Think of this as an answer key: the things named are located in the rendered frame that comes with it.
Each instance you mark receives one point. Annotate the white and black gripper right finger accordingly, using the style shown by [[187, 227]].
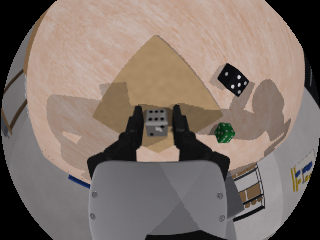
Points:
[[185, 140]]

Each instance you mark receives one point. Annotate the black die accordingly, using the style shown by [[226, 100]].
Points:
[[233, 79]]

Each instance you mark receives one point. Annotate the tan flat mat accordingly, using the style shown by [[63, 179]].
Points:
[[157, 78]]

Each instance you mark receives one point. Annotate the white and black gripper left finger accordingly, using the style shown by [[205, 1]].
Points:
[[126, 145]]

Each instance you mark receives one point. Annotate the green die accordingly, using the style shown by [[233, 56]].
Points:
[[224, 133]]

